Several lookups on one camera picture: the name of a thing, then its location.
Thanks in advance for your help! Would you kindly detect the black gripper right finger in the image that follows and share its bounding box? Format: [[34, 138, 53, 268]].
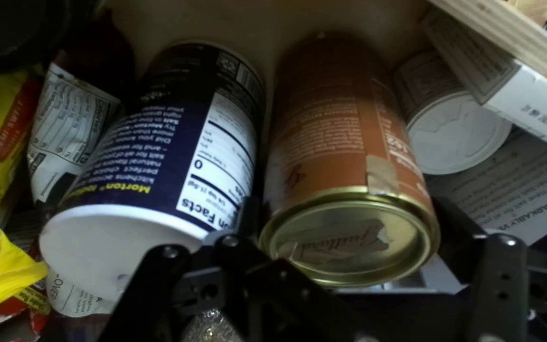
[[465, 233, 530, 342]]

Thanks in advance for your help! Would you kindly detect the white lidded can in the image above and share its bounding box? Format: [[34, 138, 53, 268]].
[[393, 51, 512, 175]]

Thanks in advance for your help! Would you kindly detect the white orange carton box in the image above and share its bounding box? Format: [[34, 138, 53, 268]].
[[423, 9, 547, 142]]

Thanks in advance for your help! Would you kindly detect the brown cylindrical container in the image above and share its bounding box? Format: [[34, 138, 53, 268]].
[[258, 36, 440, 287]]

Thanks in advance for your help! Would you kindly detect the blue Morton salt canister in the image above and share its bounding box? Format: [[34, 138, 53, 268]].
[[40, 42, 264, 300]]

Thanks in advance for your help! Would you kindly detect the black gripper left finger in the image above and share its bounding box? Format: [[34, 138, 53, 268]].
[[98, 243, 267, 342]]

